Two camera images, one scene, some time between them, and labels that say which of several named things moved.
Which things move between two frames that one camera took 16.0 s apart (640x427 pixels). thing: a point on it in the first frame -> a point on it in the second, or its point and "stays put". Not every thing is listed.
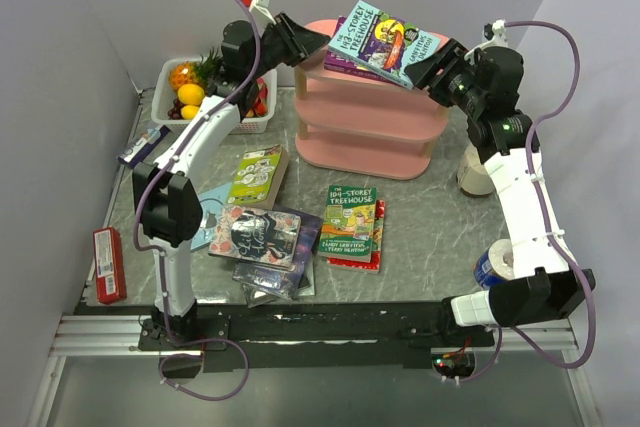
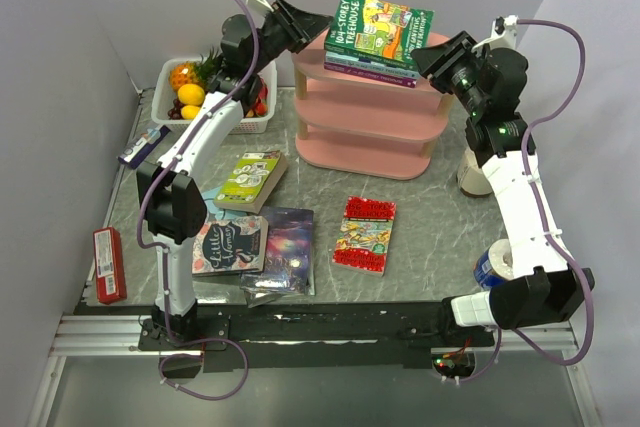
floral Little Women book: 265,237 -> 236,245
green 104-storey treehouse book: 348,222 -> 377,30
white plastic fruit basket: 163,95 stays put
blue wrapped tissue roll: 495,264 stays put
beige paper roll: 473,177 stays put
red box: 110,270 stays put
